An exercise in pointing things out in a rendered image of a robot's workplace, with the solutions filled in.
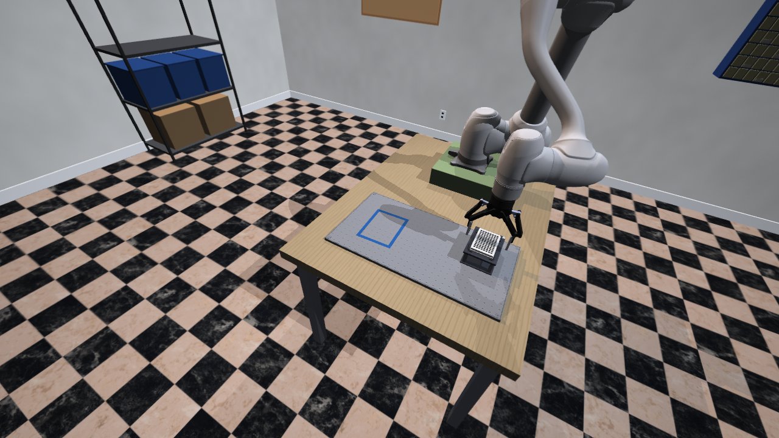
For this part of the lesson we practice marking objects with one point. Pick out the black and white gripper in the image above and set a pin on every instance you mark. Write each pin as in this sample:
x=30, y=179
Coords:
x=497, y=208

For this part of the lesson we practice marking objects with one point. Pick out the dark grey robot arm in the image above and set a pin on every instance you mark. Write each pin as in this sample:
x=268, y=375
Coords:
x=571, y=161

